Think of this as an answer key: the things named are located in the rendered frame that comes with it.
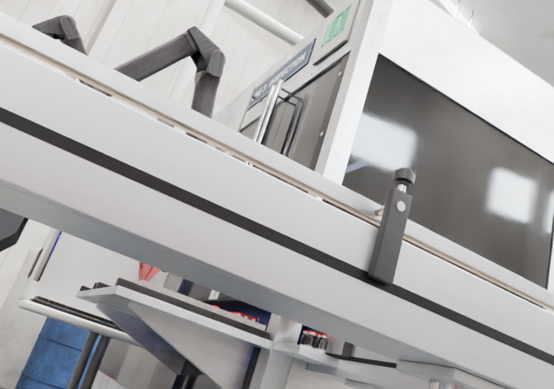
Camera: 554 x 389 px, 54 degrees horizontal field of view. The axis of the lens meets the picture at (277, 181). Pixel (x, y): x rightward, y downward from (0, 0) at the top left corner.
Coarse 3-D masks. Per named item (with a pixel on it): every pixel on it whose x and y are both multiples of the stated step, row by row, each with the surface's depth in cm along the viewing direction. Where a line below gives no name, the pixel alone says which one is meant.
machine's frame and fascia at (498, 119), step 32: (416, 0) 179; (320, 32) 205; (352, 32) 175; (384, 32) 170; (416, 32) 176; (448, 32) 183; (320, 64) 189; (416, 64) 173; (448, 64) 180; (480, 64) 187; (512, 64) 195; (288, 96) 208; (448, 96) 177; (480, 96) 184; (512, 96) 192; (544, 96) 200; (512, 128) 188; (544, 128) 196
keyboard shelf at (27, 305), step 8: (24, 304) 178; (32, 304) 180; (40, 312) 180; (48, 312) 181; (56, 312) 183; (64, 312) 184; (64, 320) 183; (72, 320) 184; (80, 320) 186; (88, 328) 187; (96, 328) 188; (104, 328) 189; (112, 336) 190; (120, 336) 191; (128, 336) 192; (136, 344) 193
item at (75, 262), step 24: (48, 240) 208; (72, 240) 211; (48, 264) 205; (72, 264) 209; (96, 264) 214; (120, 264) 218; (24, 288) 203; (48, 288) 204; (72, 288) 208; (96, 312) 210
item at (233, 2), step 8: (232, 0) 274; (240, 0) 276; (232, 8) 276; (240, 8) 276; (248, 8) 277; (248, 16) 279; (256, 16) 279; (264, 16) 280; (256, 24) 283; (264, 24) 281; (272, 24) 282; (280, 24) 285; (272, 32) 285; (280, 32) 284; (288, 32) 285; (288, 40) 288; (296, 40) 288
